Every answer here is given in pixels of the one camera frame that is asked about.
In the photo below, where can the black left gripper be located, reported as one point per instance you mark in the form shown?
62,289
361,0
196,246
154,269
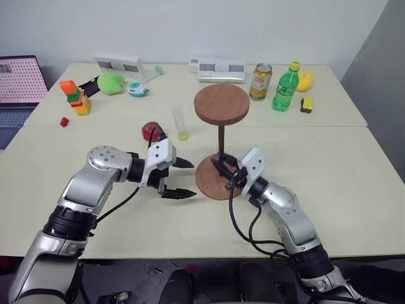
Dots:
156,179

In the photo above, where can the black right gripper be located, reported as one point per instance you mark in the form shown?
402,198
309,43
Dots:
239,179

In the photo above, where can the wooden pole with round top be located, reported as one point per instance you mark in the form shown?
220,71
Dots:
221,104

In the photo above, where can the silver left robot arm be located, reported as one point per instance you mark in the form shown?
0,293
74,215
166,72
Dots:
85,187

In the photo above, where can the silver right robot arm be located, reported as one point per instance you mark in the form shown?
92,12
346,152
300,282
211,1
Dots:
291,209

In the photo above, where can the round wooden base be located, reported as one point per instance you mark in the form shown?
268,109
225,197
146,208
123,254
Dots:
209,183

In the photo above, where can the red round object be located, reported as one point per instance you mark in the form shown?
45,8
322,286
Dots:
149,130

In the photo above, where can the clear tube with yellow cap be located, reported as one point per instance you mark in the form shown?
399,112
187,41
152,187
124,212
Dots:
180,122

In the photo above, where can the orange drink can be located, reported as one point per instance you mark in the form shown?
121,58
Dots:
260,83

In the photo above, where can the white box with grey panels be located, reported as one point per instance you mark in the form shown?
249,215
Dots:
221,71
117,64

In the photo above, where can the green plastic bottle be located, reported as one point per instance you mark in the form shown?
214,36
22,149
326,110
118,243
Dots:
285,90

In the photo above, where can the teal and white tape measure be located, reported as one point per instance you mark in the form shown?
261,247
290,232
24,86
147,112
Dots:
137,89

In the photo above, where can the yellow and black sponge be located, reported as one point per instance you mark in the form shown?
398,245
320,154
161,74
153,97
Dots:
307,104

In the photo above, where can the small white box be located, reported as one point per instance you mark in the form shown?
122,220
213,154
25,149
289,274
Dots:
193,65

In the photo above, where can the dark rounded shape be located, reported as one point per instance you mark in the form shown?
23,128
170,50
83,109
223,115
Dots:
178,286

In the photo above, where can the yellow lemon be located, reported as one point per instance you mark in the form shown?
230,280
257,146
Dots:
306,81

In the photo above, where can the green plush toy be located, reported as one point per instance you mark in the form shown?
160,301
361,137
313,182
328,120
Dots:
109,83

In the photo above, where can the black flat object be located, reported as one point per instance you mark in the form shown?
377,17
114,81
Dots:
89,88

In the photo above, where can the stacked colourful toy blocks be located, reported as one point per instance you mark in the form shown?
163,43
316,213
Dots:
77,101

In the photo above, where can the small red block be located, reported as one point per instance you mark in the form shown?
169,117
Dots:
64,122

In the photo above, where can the grey laptop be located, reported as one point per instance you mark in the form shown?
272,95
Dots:
19,82

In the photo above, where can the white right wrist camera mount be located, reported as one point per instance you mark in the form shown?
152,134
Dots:
253,164

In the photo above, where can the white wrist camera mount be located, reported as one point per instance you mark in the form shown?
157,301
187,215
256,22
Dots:
159,153
253,164

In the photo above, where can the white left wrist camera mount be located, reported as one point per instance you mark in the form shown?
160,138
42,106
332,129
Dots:
159,153

